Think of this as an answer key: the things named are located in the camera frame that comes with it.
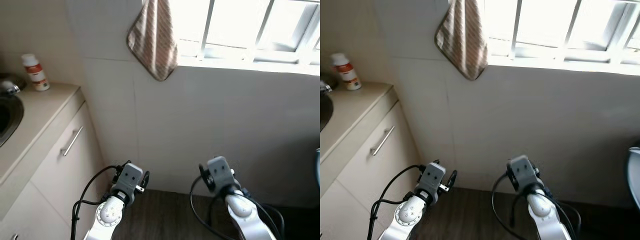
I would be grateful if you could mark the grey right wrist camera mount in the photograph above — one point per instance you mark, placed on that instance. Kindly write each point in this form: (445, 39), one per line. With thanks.
(521, 170)
(220, 172)

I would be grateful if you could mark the brown striped hanging towel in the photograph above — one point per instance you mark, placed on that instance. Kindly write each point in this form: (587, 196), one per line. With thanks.
(152, 40)
(462, 40)

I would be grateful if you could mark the white bottle with red label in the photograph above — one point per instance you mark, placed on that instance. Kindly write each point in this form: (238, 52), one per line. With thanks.
(36, 75)
(347, 75)

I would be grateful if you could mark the white barred window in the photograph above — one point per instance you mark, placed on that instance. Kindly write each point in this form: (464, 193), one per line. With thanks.
(550, 52)
(250, 52)

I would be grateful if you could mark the beige kitchen cabinet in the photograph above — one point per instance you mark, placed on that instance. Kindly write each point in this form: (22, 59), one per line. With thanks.
(360, 170)
(50, 170)

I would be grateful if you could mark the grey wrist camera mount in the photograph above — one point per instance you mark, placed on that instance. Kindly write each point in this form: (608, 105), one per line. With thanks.
(521, 170)
(434, 176)
(130, 177)
(220, 172)

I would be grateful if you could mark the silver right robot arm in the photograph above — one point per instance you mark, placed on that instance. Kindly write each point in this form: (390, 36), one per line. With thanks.
(542, 207)
(240, 207)

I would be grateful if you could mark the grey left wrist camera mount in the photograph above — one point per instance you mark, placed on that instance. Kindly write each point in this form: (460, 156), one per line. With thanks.
(434, 176)
(130, 177)

